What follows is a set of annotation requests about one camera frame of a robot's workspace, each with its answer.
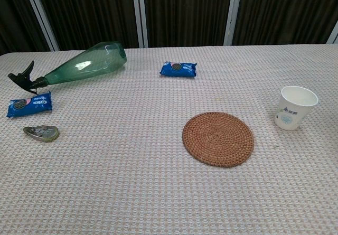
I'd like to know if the white paper cup blue print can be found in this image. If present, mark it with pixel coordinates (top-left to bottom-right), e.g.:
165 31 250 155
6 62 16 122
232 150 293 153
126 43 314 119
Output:
274 86 319 131

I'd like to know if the round brown woven coaster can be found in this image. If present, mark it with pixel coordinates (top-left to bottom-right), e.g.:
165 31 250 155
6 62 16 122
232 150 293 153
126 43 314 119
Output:
182 111 255 168

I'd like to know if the blue Oreo cookie packet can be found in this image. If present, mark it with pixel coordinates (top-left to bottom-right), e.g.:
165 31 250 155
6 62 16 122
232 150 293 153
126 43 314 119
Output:
6 91 53 119
159 61 198 79

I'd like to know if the green spray bottle black trigger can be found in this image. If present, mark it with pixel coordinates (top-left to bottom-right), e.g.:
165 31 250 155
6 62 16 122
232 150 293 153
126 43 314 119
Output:
7 41 128 96

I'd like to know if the pale waffle-weave tablecloth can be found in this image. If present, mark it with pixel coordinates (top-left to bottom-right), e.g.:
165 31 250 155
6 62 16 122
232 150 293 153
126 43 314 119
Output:
0 44 338 235

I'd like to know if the dark brown curtain panel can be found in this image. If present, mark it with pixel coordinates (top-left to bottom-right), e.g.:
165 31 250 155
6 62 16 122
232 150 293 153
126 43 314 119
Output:
33 0 139 52
232 0 338 46
142 0 234 49
0 0 51 57

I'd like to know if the white metal frame post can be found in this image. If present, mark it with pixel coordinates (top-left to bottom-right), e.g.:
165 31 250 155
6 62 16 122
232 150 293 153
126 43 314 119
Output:
21 0 60 52
326 21 338 45
131 0 149 49
223 0 244 46

